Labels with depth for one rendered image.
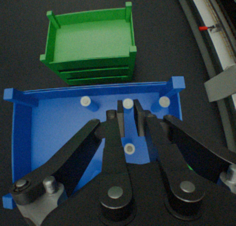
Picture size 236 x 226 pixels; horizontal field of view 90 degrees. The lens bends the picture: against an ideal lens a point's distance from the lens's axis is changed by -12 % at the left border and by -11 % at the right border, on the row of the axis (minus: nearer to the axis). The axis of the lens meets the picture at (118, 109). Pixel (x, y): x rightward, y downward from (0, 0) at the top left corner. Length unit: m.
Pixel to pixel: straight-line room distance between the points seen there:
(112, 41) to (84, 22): 0.15
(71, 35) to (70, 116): 0.37
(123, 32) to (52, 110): 0.39
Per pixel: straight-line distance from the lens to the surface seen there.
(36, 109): 0.33
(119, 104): 0.18
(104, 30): 0.57
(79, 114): 0.28
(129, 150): 0.20
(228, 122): 0.72
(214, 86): 0.68
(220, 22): 0.71
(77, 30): 0.59
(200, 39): 0.81
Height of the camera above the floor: 0.59
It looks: 81 degrees down
